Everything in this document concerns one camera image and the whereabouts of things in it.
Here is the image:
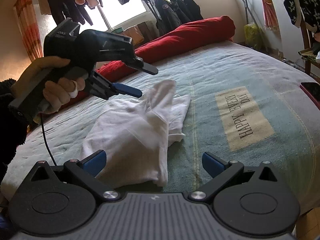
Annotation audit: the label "black jacket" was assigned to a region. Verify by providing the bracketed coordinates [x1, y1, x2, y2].
[175, 0, 204, 23]

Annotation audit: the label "black cable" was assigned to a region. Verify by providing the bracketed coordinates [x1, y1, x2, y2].
[39, 113, 57, 167]

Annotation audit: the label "pink curtain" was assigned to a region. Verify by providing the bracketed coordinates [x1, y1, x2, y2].
[260, 0, 280, 32]

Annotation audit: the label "person's left forearm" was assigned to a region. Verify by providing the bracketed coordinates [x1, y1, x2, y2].
[0, 79, 32, 180]

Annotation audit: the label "orange clothes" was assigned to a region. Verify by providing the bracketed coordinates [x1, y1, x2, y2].
[122, 25, 145, 46]

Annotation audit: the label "red quilt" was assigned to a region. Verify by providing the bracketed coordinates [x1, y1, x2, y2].
[59, 15, 236, 110]

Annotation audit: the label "wooden chair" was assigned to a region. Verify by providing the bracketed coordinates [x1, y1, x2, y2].
[299, 17, 320, 77]

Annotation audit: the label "navy star-patterned garment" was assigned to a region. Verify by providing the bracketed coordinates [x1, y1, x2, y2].
[276, 0, 320, 30]

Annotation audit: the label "metal clothes rack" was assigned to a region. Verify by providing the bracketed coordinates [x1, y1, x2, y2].
[139, 0, 269, 53]

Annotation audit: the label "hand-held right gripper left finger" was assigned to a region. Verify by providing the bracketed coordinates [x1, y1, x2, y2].
[30, 150, 120, 202]

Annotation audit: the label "dark green jacket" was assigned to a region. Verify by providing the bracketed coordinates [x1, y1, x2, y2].
[155, 0, 182, 35]

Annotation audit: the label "phone in pink case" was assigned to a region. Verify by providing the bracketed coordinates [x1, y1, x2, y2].
[300, 82, 320, 111]

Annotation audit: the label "pile of clothes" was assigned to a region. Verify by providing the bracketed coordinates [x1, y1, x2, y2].
[299, 34, 320, 63]

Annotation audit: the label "yellow-green plastic bag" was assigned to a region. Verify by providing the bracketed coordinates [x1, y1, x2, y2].
[244, 22, 265, 50]

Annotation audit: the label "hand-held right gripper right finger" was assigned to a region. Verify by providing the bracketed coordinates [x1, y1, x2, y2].
[189, 151, 278, 202]

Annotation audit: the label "person's left hand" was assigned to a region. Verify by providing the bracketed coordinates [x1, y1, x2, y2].
[11, 56, 87, 115]

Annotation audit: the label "white printed t-shirt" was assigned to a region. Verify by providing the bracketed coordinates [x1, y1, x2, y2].
[80, 79, 192, 188]

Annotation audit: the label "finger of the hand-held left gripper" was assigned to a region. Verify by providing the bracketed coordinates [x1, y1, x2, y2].
[122, 55, 159, 75]
[86, 71, 143, 101]

